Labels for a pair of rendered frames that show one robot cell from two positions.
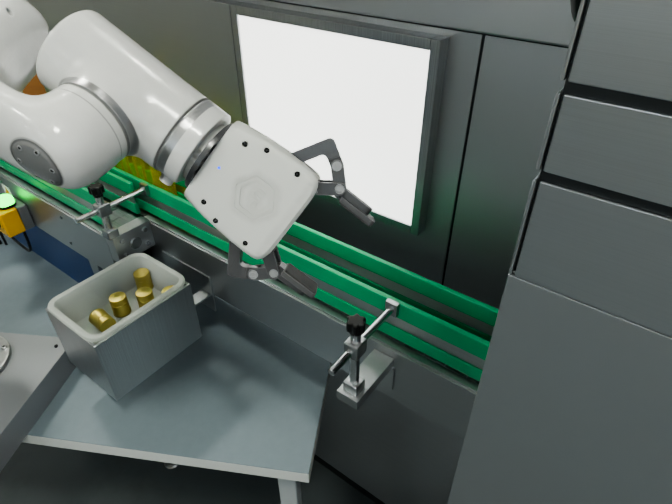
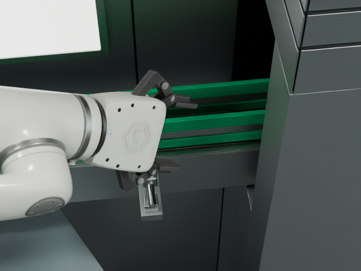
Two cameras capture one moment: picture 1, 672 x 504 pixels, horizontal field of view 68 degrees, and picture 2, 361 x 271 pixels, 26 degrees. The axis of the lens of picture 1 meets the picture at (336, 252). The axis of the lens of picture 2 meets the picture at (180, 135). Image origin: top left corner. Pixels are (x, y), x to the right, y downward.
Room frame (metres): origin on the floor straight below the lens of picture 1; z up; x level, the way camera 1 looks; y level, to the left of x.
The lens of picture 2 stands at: (-0.08, 0.45, 2.26)
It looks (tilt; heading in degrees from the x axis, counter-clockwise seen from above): 53 degrees down; 317
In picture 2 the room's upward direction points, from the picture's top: straight up
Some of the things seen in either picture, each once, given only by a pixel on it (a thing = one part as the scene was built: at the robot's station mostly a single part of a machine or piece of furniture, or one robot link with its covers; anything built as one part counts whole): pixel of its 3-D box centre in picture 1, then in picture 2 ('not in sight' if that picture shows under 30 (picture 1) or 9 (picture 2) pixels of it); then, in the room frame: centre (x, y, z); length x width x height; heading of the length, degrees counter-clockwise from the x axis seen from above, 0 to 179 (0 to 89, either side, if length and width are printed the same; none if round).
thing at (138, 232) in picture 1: (131, 240); not in sight; (0.92, 0.46, 1.02); 0.09 x 0.04 x 0.07; 143
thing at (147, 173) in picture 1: (154, 165); not in sight; (1.02, 0.41, 1.16); 0.06 x 0.06 x 0.21; 54
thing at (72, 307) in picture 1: (123, 306); not in sight; (0.76, 0.44, 0.97); 0.22 x 0.17 x 0.09; 143
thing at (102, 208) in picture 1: (113, 206); not in sight; (0.91, 0.47, 1.12); 0.17 x 0.03 x 0.12; 143
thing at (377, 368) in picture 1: (363, 362); (149, 183); (0.52, -0.04, 1.07); 0.17 x 0.05 x 0.23; 143
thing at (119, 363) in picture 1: (140, 316); not in sight; (0.78, 0.42, 0.92); 0.27 x 0.17 x 0.15; 143
